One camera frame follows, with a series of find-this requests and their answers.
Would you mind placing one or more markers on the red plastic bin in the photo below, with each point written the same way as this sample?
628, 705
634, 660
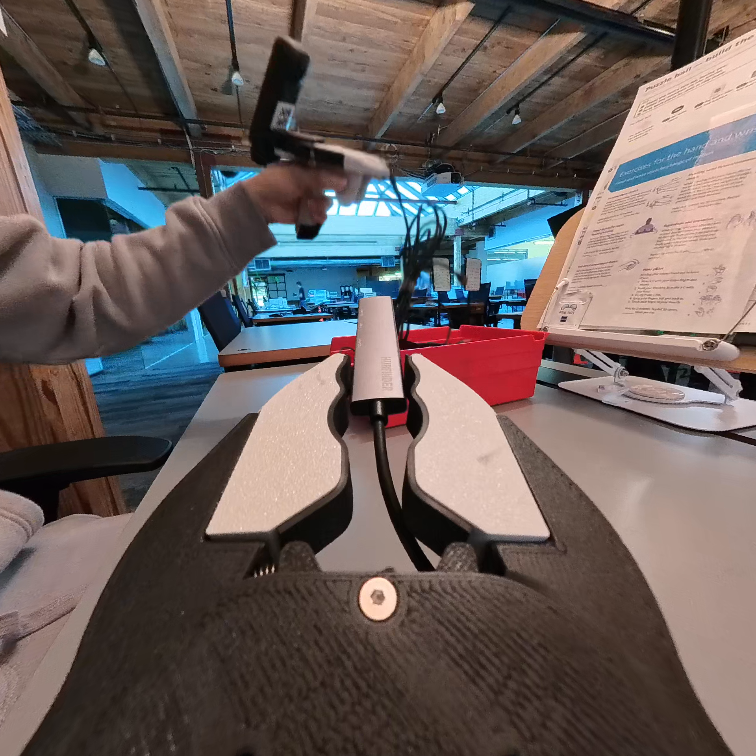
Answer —
472, 366

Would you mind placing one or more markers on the wooden document stand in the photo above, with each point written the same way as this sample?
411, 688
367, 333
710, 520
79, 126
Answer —
549, 277

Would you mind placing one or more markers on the small white card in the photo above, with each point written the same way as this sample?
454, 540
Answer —
564, 310

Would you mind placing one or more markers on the blue header exercise sheet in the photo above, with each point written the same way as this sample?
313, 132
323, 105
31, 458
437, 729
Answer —
661, 248

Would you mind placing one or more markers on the black ceiling pole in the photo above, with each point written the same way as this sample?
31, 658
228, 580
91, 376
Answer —
692, 32

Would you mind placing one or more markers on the grey USB hub white print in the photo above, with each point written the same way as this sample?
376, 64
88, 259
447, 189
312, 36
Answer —
378, 354

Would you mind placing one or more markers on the white instruction sheet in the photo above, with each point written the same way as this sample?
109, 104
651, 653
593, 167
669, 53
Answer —
679, 94

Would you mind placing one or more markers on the grey desk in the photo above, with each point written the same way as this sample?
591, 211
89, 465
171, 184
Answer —
649, 531

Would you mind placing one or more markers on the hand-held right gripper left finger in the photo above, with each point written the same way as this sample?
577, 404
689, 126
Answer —
277, 460

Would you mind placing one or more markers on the person's left forearm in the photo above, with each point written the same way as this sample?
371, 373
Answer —
118, 283

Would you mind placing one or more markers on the ceiling projector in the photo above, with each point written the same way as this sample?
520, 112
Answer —
443, 177

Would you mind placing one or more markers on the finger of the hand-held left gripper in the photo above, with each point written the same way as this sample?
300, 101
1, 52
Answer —
363, 162

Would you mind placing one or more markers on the wood-edged grey table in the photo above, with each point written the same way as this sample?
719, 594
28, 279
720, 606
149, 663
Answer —
283, 342

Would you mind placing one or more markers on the tan notice board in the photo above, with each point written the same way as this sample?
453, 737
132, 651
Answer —
442, 274
473, 274

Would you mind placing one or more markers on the person's left hand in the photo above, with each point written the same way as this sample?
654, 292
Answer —
283, 198

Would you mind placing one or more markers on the dark blue office chair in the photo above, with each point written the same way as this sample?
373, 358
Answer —
218, 322

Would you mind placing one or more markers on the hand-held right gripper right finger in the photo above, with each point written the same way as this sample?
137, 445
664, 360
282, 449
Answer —
472, 466

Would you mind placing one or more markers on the black chair armrest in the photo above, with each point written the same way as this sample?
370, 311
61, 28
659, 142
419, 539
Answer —
88, 458

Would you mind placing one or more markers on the person's grey clothing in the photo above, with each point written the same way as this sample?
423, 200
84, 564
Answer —
41, 590

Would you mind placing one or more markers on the black hanging screen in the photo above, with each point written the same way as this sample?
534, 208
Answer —
564, 223

